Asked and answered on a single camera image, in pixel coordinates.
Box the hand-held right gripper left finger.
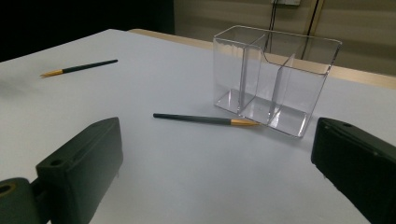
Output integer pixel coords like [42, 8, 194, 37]
[35, 117, 124, 224]

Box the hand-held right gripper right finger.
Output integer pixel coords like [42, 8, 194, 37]
[310, 117, 396, 224]

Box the dark pencil with gold tip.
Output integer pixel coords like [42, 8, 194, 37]
[152, 112, 262, 128]
[39, 59, 120, 78]

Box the clear acrylic pen holder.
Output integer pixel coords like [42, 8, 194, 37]
[212, 25, 343, 139]

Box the wooden table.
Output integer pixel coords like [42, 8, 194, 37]
[128, 28, 396, 91]

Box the white table sheet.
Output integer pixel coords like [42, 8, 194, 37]
[0, 28, 396, 224]

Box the black curtain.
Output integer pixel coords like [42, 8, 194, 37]
[0, 0, 176, 63]

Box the black wall cable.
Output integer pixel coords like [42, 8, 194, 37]
[269, 3, 280, 43]

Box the white wall outlet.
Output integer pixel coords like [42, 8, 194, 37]
[271, 0, 302, 7]

